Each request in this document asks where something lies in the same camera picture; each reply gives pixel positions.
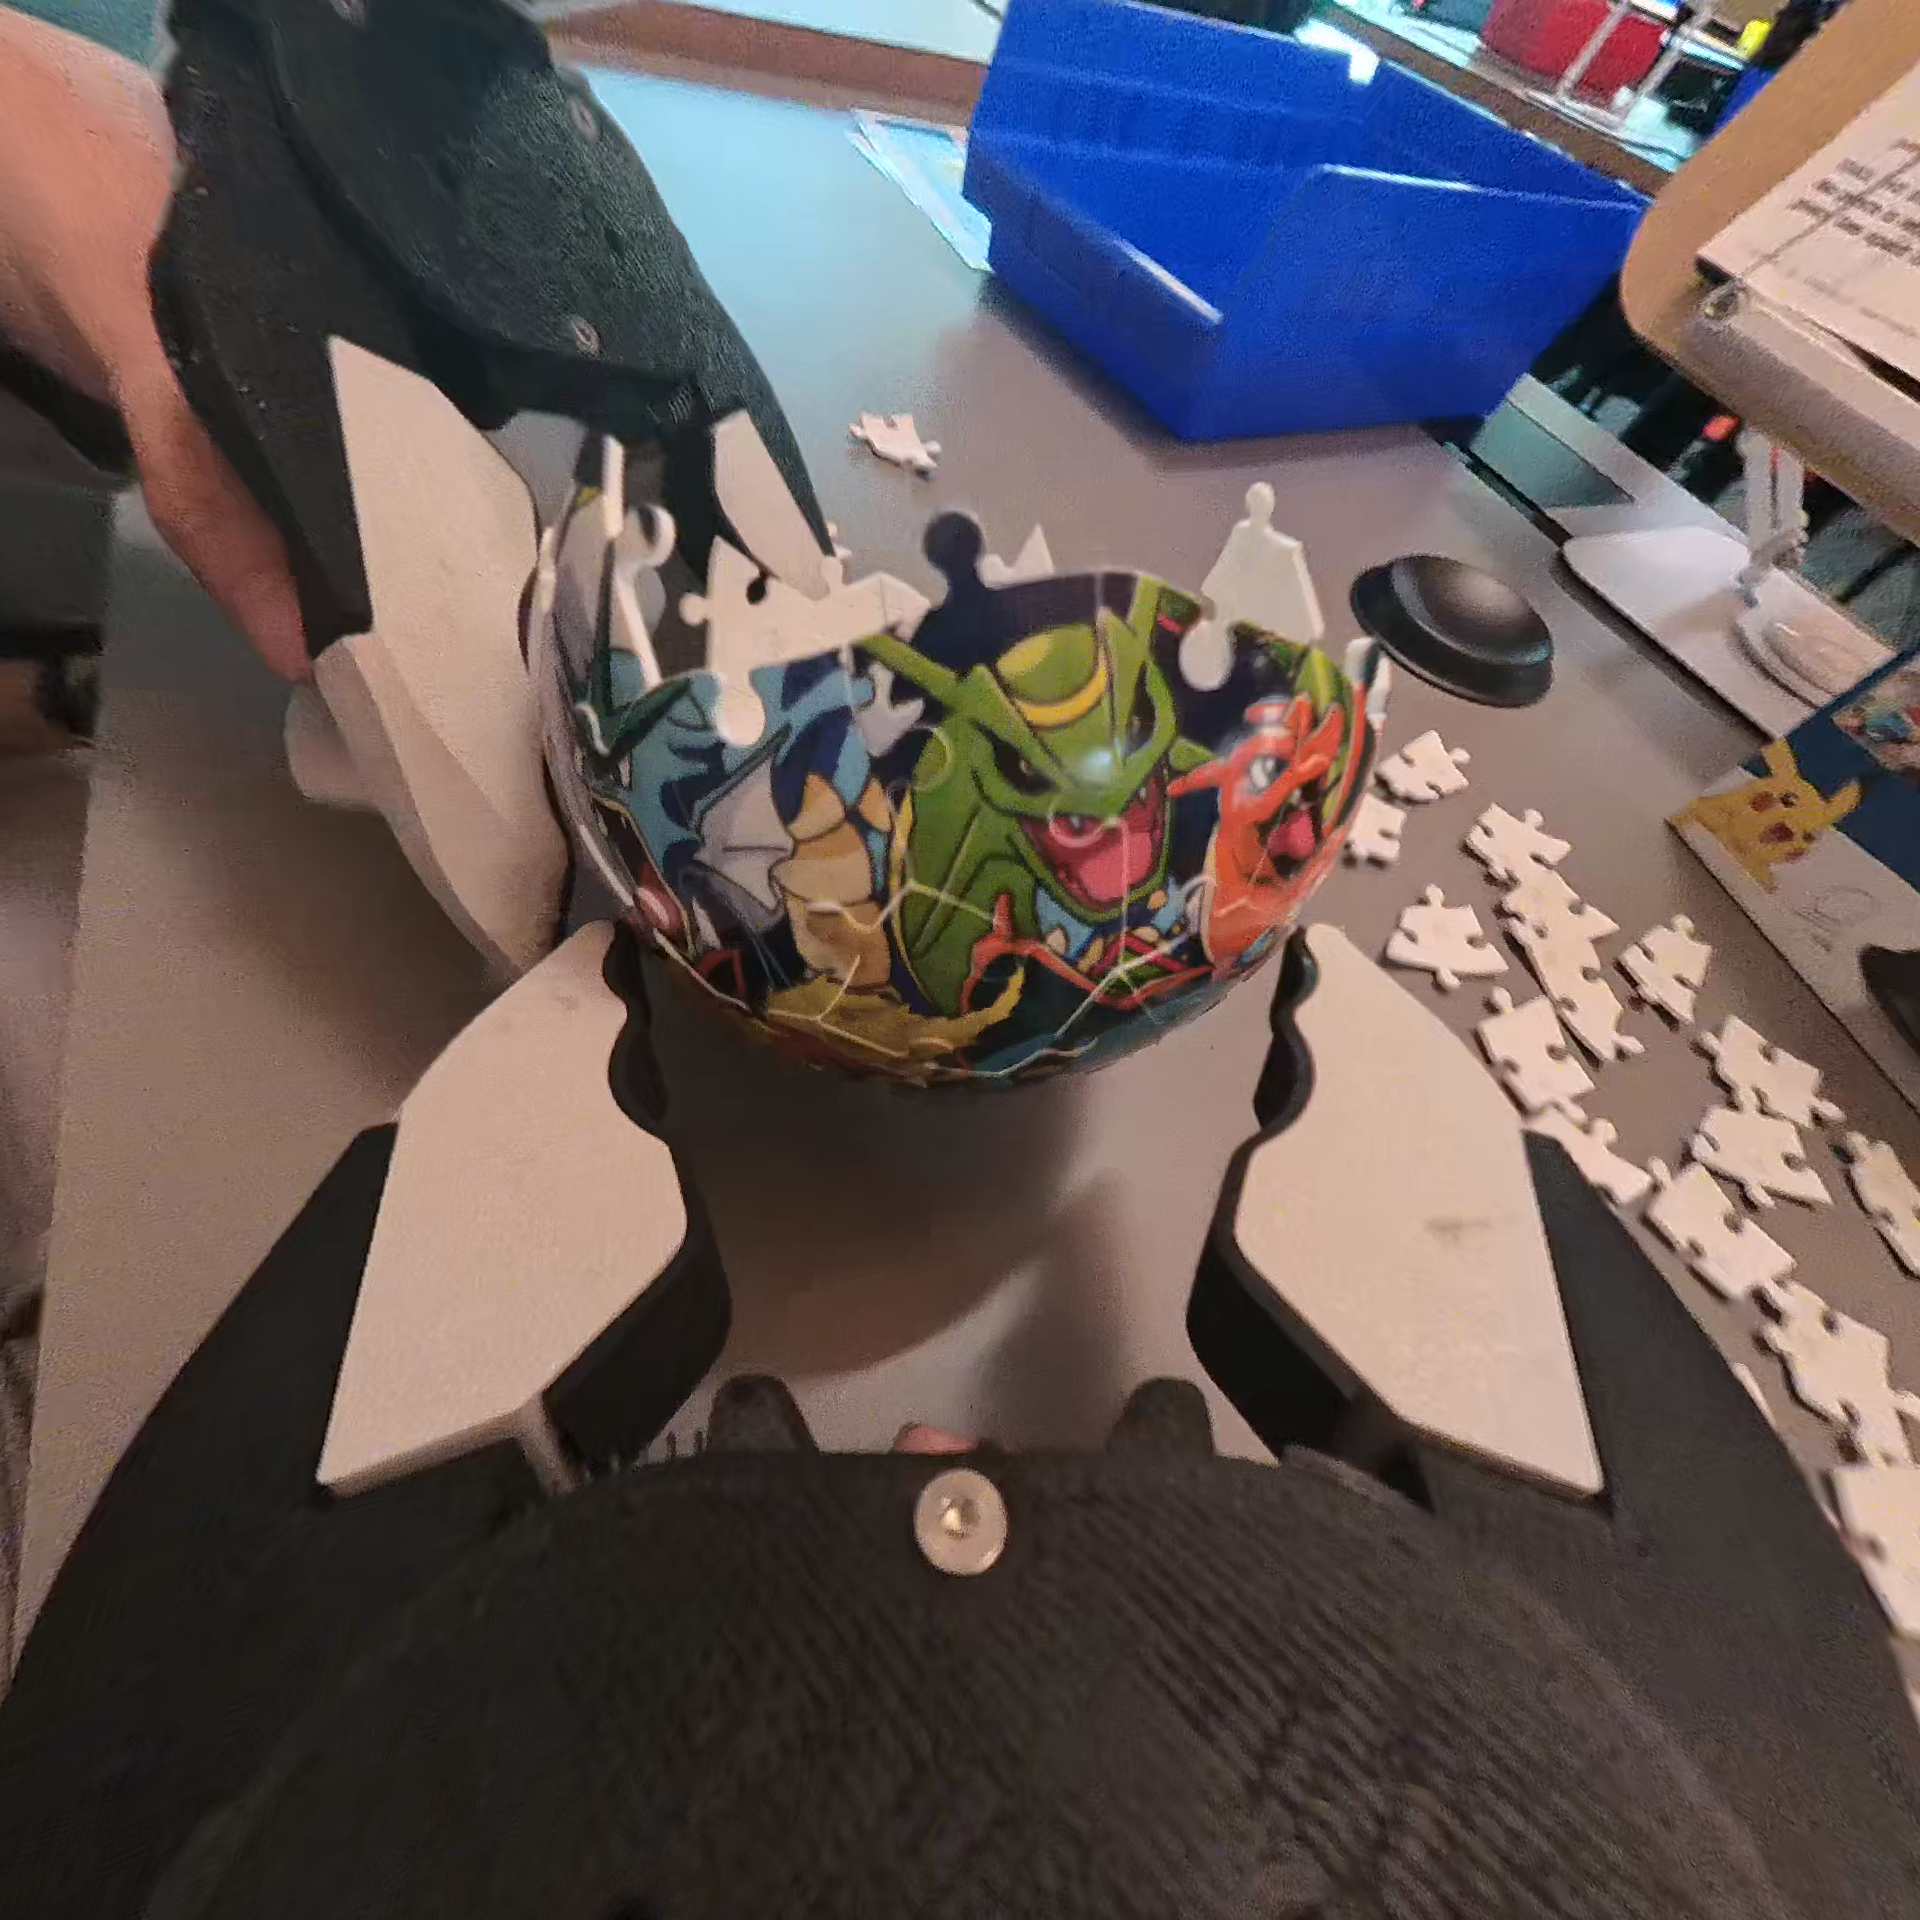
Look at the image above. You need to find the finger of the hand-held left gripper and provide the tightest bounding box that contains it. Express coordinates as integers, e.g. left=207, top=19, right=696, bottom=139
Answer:
left=282, top=336, right=579, bottom=973
left=708, top=404, right=849, bottom=607

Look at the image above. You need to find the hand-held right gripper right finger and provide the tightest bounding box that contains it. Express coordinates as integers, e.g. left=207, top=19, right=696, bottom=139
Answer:
left=1185, top=920, right=1607, bottom=1503

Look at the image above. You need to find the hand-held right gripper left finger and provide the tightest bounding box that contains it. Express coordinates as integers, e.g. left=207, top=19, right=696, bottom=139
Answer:
left=315, top=920, right=733, bottom=1499

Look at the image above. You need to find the colourful half-built puzzle ball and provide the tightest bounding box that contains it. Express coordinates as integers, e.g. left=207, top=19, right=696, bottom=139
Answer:
left=533, top=482, right=1394, bottom=1096

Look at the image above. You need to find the pile of loose puzzle pieces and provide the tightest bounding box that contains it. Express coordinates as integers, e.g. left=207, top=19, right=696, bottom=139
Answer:
left=1343, top=729, right=1920, bottom=1636

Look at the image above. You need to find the puzzle box with yellow character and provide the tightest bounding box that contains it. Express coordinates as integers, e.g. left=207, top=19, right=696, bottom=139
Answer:
left=1664, top=644, right=1920, bottom=1067

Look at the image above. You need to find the black round ball stand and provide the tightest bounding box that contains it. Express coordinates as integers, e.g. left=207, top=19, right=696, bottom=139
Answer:
left=1346, top=556, right=1557, bottom=712

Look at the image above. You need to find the person's left hand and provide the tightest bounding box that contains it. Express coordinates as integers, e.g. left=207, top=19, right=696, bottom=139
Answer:
left=0, top=17, right=321, bottom=689

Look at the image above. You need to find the blue printed leaflet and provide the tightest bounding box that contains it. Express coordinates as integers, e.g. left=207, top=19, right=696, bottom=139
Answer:
left=853, top=107, right=1000, bottom=272

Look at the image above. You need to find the blue plastic bin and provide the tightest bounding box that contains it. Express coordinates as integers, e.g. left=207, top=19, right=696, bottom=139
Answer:
left=960, top=0, right=1652, bottom=443

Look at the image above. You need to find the white desk stand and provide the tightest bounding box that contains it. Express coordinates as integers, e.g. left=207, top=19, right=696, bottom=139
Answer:
left=1559, top=427, right=1896, bottom=741

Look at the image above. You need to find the red container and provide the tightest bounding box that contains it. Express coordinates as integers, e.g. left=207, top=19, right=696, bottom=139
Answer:
left=1476, top=0, right=1636, bottom=107

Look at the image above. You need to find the tan wooden board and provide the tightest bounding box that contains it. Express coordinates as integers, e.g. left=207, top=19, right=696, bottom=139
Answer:
left=1620, top=0, right=1920, bottom=549

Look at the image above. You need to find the white printed paper sheet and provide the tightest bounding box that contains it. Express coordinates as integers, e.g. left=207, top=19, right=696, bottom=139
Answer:
left=1697, top=67, right=1920, bottom=385

